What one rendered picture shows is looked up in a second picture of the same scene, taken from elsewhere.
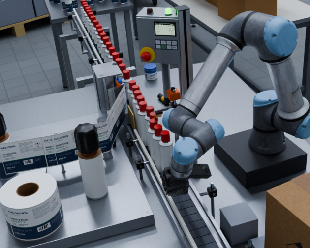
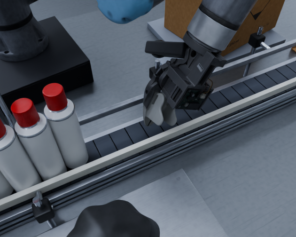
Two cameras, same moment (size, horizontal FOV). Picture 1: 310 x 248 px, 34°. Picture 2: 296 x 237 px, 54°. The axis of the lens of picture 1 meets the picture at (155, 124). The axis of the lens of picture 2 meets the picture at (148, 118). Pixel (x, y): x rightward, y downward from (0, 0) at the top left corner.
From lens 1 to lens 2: 1.73 m
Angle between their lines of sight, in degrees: 74
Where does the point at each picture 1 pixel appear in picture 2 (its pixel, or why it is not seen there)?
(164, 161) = (80, 137)
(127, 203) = (160, 219)
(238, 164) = (67, 68)
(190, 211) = not seen: hidden behind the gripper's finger
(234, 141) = (4, 75)
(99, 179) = not seen: outside the picture
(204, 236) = (214, 100)
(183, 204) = (153, 130)
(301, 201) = not seen: outside the picture
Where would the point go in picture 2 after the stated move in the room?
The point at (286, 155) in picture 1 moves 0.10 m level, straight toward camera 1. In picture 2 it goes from (55, 29) to (88, 31)
